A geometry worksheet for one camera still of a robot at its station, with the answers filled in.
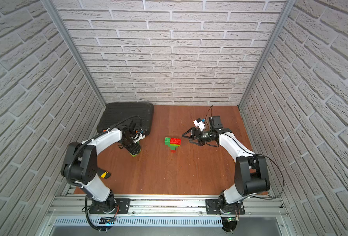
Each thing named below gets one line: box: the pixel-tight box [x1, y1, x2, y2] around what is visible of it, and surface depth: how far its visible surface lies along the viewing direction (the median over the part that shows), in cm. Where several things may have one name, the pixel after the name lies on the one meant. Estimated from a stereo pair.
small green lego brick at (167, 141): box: [164, 137, 171, 146], surface depth 87 cm
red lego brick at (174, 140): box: [170, 137, 182, 146], surface depth 87 cm
